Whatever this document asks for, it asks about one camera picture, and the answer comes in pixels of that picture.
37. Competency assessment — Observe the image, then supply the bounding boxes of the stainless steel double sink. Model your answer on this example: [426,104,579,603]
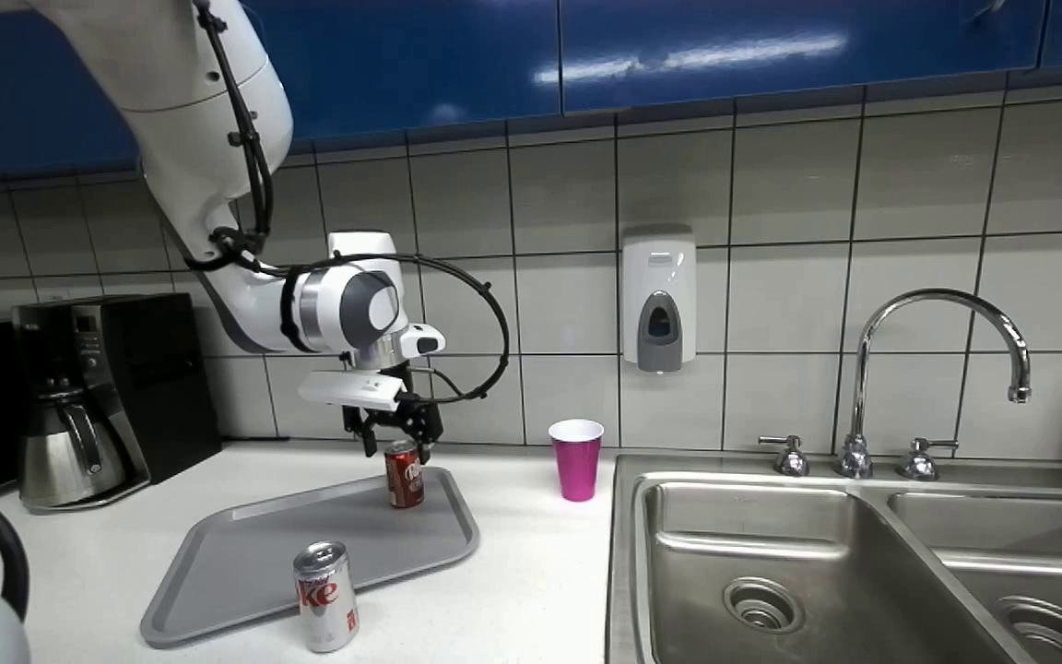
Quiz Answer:
[604,457,1062,664]

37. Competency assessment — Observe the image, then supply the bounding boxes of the silver diet coke can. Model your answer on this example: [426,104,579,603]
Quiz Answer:
[293,541,359,653]

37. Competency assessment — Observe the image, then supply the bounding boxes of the blue upper cabinets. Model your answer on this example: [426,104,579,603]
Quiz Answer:
[0,0,1062,177]

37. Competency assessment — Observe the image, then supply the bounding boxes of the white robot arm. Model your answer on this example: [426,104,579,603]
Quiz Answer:
[0,0,447,462]

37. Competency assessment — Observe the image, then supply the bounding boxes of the pink plastic cup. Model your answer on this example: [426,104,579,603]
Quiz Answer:
[549,416,604,501]

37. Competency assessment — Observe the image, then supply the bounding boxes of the brown soda can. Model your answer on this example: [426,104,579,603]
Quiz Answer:
[384,441,423,509]

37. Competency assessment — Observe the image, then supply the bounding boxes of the grey plastic tray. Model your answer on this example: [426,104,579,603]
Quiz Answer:
[140,470,480,650]

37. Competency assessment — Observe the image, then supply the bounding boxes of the chrome sink faucet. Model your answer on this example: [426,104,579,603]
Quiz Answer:
[754,283,1035,482]

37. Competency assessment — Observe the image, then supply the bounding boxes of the white soap dispenser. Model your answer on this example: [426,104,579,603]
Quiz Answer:
[623,234,697,374]

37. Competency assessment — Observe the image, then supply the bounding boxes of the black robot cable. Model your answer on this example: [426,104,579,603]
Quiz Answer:
[184,0,517,407]

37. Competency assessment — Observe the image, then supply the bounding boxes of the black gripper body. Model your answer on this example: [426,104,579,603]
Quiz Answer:
[343,400,441,442]

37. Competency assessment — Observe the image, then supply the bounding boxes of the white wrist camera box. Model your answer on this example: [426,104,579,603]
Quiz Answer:
[298,374,407,415]

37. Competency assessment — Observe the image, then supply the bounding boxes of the black coffee maker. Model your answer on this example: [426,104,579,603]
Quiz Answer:
[18,292,222,482]

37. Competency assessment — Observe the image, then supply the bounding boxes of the steel coffee carafe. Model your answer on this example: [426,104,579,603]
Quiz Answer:
[21,388,125,513]

